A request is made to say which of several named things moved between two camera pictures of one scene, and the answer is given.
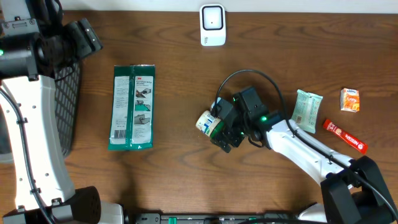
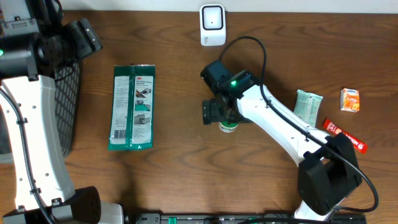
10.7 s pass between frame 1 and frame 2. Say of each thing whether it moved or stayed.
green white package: stayed
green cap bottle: moved
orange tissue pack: stayed
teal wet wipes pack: stayed
